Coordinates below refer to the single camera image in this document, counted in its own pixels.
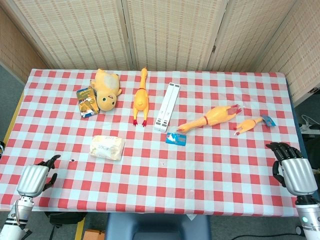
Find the white power strip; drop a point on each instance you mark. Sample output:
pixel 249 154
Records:
pixel 310 127

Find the blue chair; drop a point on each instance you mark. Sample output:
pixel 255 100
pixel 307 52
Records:
pixel 157 226

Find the red white checkered tablecloth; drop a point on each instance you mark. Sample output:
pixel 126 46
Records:
pixel 160 170

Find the large rubber chicken toy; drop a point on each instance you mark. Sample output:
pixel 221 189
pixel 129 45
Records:
pixel 210 118

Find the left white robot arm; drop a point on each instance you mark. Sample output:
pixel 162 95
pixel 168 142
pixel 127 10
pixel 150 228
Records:
pixel 16 217

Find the woven folding screen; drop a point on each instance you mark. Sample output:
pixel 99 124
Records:
pixel 170 32

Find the small rubber chicken toy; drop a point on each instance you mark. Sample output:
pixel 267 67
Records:
pixel 247 124

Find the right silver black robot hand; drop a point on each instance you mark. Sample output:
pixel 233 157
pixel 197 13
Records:
pixel 297 175

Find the small printed snack box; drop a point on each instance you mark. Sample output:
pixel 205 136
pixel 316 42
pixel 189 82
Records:
pixel 88 102

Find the small blue tag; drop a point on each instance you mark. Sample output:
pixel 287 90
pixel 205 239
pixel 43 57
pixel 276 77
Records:
pixel 268 121

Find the white tissue pack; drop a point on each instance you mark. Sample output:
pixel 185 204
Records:
pixel 107 148

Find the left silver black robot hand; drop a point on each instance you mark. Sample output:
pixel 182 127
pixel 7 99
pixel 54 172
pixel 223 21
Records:
pixel 32 177

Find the white folding stand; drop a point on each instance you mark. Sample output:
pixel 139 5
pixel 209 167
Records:
pixel 167 107

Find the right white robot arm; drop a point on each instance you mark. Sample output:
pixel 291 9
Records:
pixel 308 216

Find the yellow rubber chicken toy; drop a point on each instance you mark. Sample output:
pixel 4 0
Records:
pixel 140 98

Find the black bag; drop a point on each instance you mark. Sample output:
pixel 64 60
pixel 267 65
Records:
pixel 66 218

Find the yellow plush toy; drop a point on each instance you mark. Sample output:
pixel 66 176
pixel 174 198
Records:
pixel 107 90

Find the blue white card packet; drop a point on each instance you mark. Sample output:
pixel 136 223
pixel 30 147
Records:
pixel 176 139

